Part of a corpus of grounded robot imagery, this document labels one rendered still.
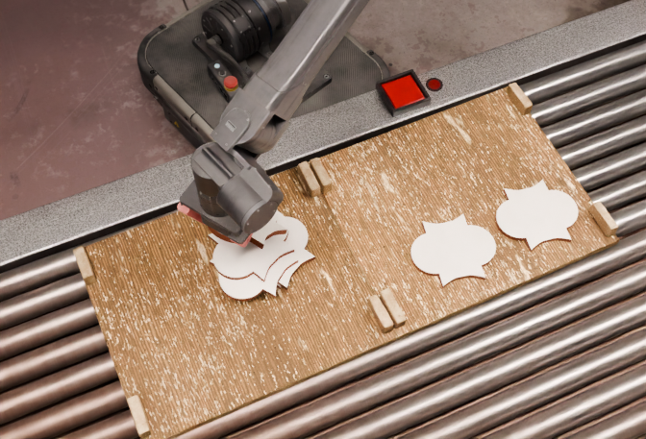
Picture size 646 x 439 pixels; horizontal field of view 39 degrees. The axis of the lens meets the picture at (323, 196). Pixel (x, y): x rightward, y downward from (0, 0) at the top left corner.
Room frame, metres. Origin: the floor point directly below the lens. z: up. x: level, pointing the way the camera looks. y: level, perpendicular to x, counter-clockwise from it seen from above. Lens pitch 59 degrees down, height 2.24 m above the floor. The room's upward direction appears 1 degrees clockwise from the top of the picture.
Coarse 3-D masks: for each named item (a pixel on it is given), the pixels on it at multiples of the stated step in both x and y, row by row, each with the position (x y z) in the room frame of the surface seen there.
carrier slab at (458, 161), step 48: (384, 144) 0.88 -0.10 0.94; (432, 144) 0.88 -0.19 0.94; (480, 144) 0.89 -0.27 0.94; (528, 144) 0.89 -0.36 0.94; (336, 192) 0.78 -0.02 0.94; (384, 192) 0.78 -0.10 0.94; (432, 192) 0.79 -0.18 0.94; (480, 192) 0.79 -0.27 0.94; (576, 192) 0.79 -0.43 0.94; (384, 240) 0.69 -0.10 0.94; (576, 240) 0.70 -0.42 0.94; (384, 288) 0.61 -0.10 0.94; (432, 288) 0.61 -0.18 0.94; (480, 288) 0.61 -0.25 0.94
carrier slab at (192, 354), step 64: (128, 256) 0.65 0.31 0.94; (192, 256) 0.65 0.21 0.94; (320, 256) 0.66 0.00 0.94; (128, 320) 0.54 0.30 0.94; (192, 320) 0.54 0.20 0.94; (256, 320) 0.55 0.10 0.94; (320, 320) 0.55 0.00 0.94; (128, 384) 0.44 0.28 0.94; (192, 384) 0.44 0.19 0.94; (256, 384) 0.44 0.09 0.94
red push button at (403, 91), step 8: (400, 80) 1.03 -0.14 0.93; (408, 80) 1.03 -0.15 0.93; (384, 88) 1.01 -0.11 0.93; (392, 88) 1.01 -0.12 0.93; (400, 88) 1.01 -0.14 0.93; (408, 88) 1.01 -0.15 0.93; (416, 88) 1.01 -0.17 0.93; (392, 96) 0.99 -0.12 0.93; (400, 96) 0.99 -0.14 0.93; (408, 96) 0.99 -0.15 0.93; (416, 96) 0.99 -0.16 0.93; (392, 104) 0.97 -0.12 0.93; (400, 104) 0.97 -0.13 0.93; (408, 104) 0.97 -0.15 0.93
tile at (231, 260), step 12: (216, 240) 0.66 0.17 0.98; (276, 240) 0.66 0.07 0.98; (216, 252) 0.64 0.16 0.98; (228, 252) 0.64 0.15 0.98; (240, 252) 0.64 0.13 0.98; (252, 252) 0.64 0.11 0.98; (264, 252) 0.64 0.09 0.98; (276, 252) 0.64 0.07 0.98; (288, 252) 0.65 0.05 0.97; (216, 264) 0.62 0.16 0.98; (228, 264) 0.62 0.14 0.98; (240, 264) 0.62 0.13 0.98; (252, 264) 0.62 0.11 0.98; (264, 264) 0.62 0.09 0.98; (228, 276) 0.60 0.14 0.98; (240, 276) 0.60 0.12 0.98; (264, 276) 0.60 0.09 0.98
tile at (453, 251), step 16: (432, 224) 0.72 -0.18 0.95; (448, 224) 0.72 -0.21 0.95; (464, 224) 0.72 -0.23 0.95; (416, 240) 0.69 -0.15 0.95; (432, 240) 0.69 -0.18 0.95; (448, 240) 0.69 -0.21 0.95; (464, 240) 0.69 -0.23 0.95; (480, 240) 0.69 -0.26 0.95; (416, 256) 0.66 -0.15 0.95; (432, 256) 0.66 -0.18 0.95; (448, 256) 0.66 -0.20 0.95; (464, 256) 0.66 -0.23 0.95; (480, 256) 0.66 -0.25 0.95; (432, 272) 0.63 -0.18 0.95; (448, 272) 0.63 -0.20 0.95; (464, 272) 0.63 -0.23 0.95; (480, 272) 0.63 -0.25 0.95
